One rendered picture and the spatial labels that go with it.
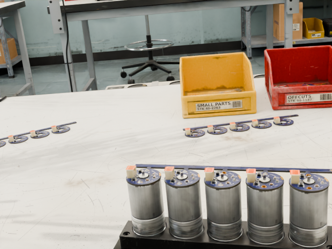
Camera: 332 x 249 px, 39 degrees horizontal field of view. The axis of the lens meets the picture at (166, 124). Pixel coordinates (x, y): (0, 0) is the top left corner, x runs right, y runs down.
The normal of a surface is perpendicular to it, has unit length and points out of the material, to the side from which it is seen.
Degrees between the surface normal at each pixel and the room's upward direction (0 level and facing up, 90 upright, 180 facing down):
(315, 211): 90
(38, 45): 90
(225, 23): 90
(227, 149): 0
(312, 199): 90
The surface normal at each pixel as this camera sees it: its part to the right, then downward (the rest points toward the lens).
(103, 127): -0.09, -0.94
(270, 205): 0.06, 0.33
